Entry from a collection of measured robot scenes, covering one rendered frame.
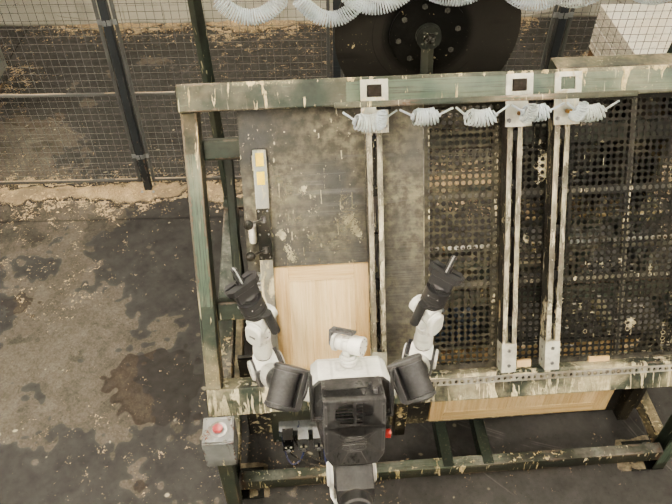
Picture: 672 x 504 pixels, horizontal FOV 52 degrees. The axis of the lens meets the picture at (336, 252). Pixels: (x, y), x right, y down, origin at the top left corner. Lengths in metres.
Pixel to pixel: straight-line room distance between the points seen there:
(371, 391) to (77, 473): 2.05
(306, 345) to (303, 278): 0.28
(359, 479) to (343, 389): 0.35
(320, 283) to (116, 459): 1.64
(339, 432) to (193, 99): 1.25
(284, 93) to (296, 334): 0.95
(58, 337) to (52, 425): 0.61
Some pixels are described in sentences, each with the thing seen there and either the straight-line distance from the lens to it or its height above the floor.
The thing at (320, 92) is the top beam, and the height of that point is 1.92.
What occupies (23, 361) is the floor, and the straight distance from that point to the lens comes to 4.40.
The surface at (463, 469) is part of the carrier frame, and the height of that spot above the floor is 0.15.
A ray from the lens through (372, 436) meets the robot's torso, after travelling 2.27.
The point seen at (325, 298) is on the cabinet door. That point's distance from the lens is 2.72.
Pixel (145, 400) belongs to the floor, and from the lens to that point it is 4.00.
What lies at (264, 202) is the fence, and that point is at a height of 1.55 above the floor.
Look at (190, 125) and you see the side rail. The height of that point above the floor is 1.81.
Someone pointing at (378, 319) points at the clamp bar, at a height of 1.12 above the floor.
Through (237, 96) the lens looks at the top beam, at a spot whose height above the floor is 1.92.
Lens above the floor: 3.24
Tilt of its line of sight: 45 degrees down
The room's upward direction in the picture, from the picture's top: straight up
